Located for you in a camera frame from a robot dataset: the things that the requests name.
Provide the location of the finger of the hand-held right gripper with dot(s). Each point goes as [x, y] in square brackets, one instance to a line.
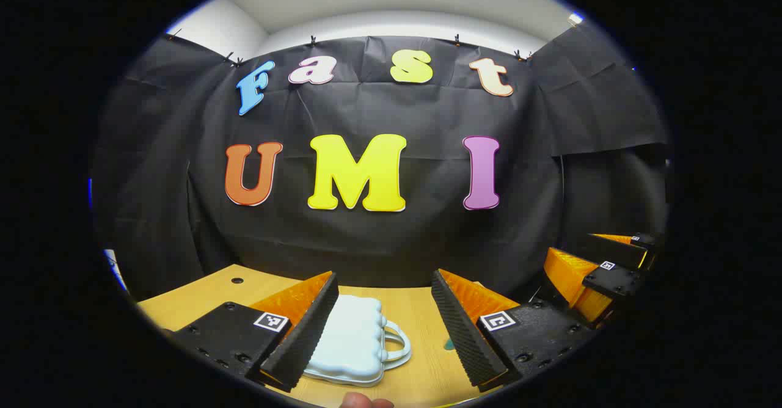
[623, 249]
[614, 280]

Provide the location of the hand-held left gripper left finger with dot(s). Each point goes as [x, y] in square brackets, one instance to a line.
[308, 335]

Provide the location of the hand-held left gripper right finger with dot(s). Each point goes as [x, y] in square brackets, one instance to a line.
[464, 341]

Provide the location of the light blue suitcase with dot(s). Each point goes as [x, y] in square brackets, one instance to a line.
[354, 341]

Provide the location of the black backdrop cloth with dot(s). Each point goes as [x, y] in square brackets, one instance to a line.
[397, 243]

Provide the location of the white panel with dark shapes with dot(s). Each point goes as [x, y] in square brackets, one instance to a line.
[115, 269]

